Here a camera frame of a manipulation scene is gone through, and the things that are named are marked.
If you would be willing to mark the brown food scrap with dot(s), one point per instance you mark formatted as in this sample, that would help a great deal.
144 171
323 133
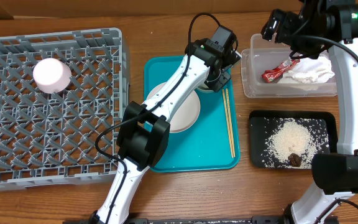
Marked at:
295 160

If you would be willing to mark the teal serving tray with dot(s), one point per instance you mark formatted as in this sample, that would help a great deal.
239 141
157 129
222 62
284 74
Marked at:
205 145

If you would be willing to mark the red snack wrapper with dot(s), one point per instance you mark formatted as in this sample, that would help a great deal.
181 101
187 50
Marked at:
271 75

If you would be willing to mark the grey plastic dish rack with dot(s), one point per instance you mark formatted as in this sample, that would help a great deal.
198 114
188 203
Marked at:
48 139

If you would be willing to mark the grey saucer bowl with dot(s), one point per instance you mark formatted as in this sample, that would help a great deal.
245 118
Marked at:
204 88

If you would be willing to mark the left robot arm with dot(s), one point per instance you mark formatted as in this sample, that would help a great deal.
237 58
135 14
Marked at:
145 128

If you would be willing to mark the small white bowl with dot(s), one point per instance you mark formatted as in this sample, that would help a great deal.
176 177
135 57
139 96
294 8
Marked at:
51 75

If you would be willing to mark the white rice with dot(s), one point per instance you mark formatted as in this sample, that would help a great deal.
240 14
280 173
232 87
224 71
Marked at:
283 136

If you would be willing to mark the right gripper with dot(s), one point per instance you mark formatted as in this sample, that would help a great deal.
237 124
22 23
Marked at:
270 27

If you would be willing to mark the black tray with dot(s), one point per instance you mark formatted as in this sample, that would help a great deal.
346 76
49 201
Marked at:
256 137

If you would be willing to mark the clear plastic bin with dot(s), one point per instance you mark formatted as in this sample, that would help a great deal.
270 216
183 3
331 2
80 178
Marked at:
264 55

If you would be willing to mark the large white plate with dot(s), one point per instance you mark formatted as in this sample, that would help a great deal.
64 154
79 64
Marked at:
187 114

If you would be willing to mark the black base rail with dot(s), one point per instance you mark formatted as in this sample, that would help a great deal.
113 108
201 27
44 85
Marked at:
197 221

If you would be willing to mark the white napkin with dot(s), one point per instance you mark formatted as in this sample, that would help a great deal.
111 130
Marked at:
309 71

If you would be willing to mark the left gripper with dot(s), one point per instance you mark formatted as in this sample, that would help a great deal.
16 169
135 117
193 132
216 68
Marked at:
217 83

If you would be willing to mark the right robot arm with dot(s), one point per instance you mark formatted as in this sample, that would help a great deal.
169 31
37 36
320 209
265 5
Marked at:
330 26

